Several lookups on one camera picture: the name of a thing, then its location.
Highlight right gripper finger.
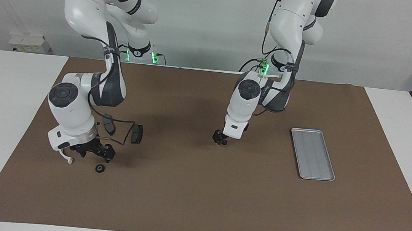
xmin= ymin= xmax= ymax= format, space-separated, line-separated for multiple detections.
xmin=58 ymin=142 xmax=81 ymax=157
xmin=98 ymin=143 xmax=117 ymax=164

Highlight silver metal tray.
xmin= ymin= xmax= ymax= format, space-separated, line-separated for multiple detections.
xmin=286 ymin=127 xmax=340 ymax=183

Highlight long grey brake pad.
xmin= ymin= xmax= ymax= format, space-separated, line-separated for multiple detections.
xmin=101 ymin=114 xmax=118 ymax=137

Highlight short grey brake pad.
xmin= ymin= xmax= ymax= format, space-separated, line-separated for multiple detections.
xmin=131 ymin=124 xmax=144 ymax=145

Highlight brown table mat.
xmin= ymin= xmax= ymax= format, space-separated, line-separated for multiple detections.
xmin=0 ymin=48 xmax=412 ymax=231

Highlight white box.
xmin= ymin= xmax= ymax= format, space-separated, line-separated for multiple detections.
xmin=8 ymin=31 xmax=54 ymax=56

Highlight white semicircular bracket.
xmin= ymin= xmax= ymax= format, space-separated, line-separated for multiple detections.
xmin=60 ymin=150 xmax=74 ymax=165

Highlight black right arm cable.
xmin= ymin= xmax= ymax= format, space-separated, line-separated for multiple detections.
xmin=73 ymin=34 xmax=146 ymax=147

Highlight black arm base cable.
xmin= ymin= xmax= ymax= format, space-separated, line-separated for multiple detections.
xmin=239 ymin=56 xmax=263 ymax=75

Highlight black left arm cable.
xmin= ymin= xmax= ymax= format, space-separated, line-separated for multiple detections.
xmin=254 ymin=0 xmax=303 ymax=121

